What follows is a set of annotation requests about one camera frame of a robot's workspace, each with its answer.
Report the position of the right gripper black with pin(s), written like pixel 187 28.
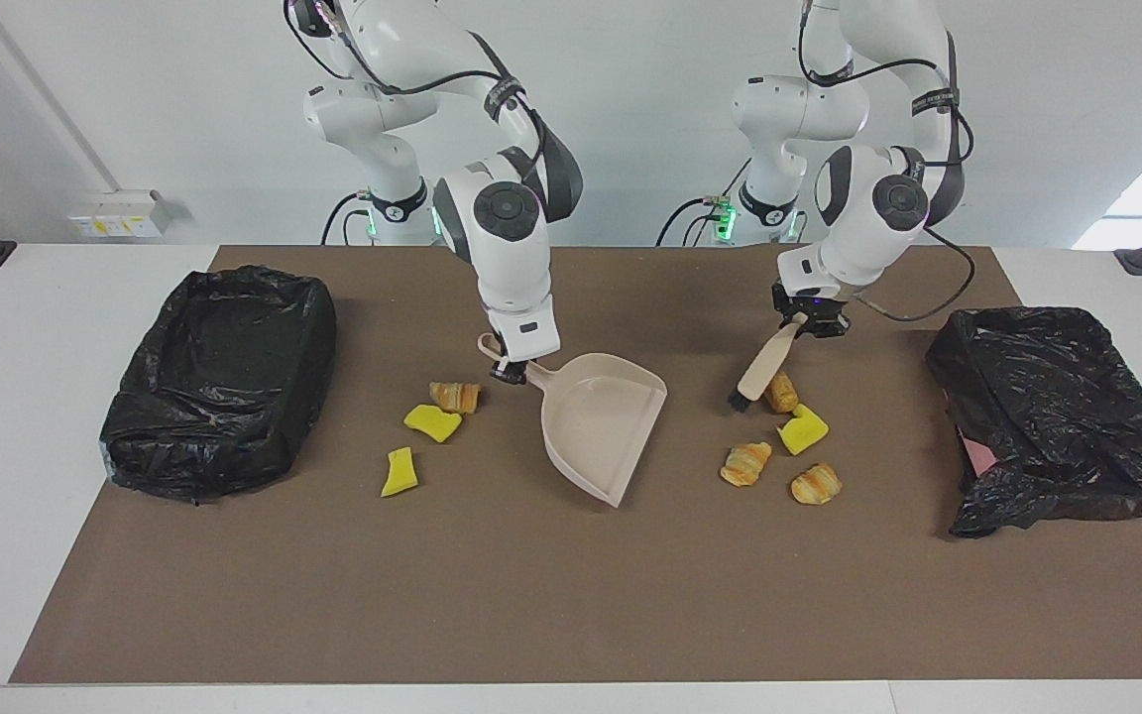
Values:
pixel 510 372

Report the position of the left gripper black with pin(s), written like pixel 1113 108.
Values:
pixel 811 302

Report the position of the toy croissant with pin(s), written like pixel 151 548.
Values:
pixel 457 398
pixel 746 463
pixel 816 485

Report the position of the beige hand brush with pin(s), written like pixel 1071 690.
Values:
pixel 764 367

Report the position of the brown toy bread roll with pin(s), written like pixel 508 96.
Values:
pixel 781 392

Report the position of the yellow sponge piece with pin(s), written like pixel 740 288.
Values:
pixel 802 429
pixel 432 422
pixel 399 476

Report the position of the beige plastic dustpan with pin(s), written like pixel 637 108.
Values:
pixel 601 416

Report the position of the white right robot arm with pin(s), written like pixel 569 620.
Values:
pixel 507 258

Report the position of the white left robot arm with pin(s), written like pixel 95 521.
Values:
pixel 873 213

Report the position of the pink plastic bin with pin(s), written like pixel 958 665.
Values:
pixel 977 456

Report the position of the crumpled black trash bag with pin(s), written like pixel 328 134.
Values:
pixel 1057 416

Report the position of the open bin with black liner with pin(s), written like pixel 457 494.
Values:
pixel 224 397

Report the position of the brown table mat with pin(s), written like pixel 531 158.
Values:
pixel 531 615

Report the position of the white wall socket box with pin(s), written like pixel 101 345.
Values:
pixel 120 213

